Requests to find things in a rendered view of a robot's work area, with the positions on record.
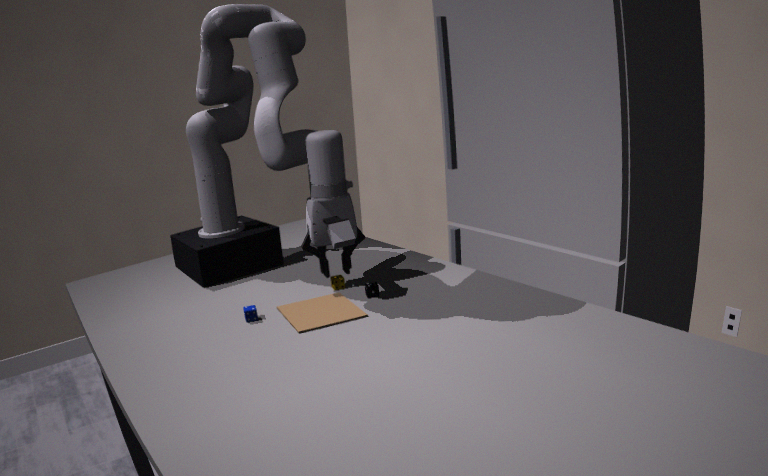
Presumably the tan flat square mat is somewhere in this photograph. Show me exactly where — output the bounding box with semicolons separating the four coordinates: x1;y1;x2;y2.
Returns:
277;293;368;333

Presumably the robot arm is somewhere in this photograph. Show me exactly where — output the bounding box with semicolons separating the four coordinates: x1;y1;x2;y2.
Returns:
186;4;353;239

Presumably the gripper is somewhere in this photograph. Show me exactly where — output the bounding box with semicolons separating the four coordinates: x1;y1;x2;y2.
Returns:
301;192;365;278

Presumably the yellow die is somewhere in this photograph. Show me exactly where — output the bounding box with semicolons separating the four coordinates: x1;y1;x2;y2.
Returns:
330;275;345;290

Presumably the blue die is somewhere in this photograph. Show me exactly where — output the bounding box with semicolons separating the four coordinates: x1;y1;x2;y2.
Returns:
243;305;258;322

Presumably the black die with white pips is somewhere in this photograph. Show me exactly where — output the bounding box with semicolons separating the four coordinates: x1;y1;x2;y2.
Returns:
365;282;379;298

